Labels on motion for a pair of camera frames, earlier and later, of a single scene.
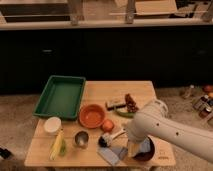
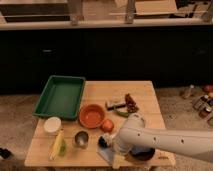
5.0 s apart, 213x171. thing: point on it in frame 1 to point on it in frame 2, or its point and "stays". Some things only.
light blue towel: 113,155 stays
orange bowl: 91,116 stays
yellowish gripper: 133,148 to 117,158
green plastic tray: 61,97 stays
